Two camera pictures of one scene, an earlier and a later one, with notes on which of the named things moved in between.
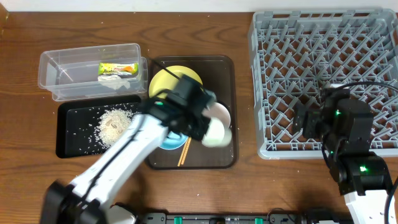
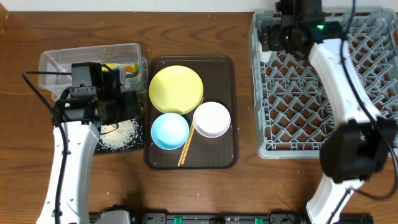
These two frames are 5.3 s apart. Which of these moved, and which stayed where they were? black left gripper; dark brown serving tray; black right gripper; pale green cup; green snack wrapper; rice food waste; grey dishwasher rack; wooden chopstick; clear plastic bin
Moved: black left gripper; black right gripper; pale green cup
Stayed: dark brown serving tray; grey dishwasher rack; rice food waste; clear plastic bin; green snack wrapper; wooden chopstick
